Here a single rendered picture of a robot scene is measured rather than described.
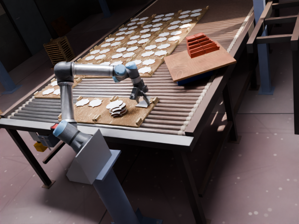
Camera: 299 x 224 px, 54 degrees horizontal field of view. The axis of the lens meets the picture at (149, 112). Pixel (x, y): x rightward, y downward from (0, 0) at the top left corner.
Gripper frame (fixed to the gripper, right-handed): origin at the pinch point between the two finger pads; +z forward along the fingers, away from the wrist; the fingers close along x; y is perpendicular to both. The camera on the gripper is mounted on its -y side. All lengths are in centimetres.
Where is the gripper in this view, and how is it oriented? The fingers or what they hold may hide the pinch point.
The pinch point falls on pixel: (143, 104)
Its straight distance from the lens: 226.9
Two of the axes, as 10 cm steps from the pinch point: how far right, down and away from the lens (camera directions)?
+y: 5.1, -6.0, 6.1
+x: -8.1, -1.0, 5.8
